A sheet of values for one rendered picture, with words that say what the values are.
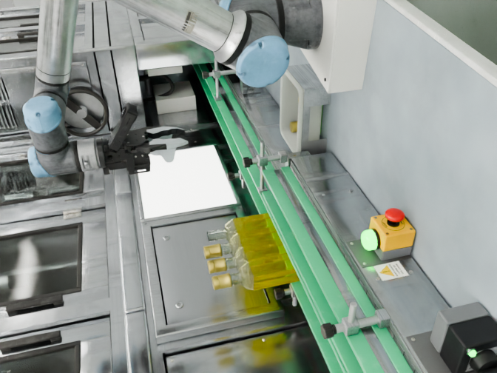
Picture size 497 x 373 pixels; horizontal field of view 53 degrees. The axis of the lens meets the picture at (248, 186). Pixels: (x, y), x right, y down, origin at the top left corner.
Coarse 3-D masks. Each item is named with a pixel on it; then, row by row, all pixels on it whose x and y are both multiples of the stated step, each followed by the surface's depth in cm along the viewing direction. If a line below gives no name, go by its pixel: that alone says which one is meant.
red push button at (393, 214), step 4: (392, 208) 106; (388, 212) 104; (392, 212) 104; (396, 212) 104; (400, 212) 104; (388, 216) 104; (392, 216) 103; (396, 216) 103; (400, 216) 103; (404, 216) 104; (392, 220) 103; (396, 220) 103; (400, 220) 103
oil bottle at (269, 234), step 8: (240, 232) 135; (248, 232) 135; (256, 232) 135; (264, 232) 135; (272, 232) 135; (232, 240) 133; (240, 240) 132; (248, 240) 132; (256, 240) 132; (264, 240) 132; (272, 240) 133; (232, 248) 132
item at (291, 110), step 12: (288, 72) 144; (288, 84) 151; (288, 96) 153; (300, 96) 136; (288, 108) 156; (300, 108) 138; (288, 120) 158; (300, 120) 140; (288, 132) 158; (300, 132) 143; (288, 144) 153; (300, 144) 146
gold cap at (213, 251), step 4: (216, 244) 133; (204, 248) 132; (208, 248) 132; (212, 248) 132; (216, 248) 132; (220, 248) 132; (204, 252) 132; (208, 252) 131; (212, 252) 131; (216, 252) 132; (220, 252) 132; (208, 256) 131; (212, 256) 132; (216, 256) 132; (220, 256) 133
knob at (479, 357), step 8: (480, 352) 81; (488, 352) 81; (472, 360) 81; (480, 360) 80; (488, 360) 80; (496, 360) 80; (472, 368) 82; (480, 368) 80; (488, 368) 80; (496, 368) 80
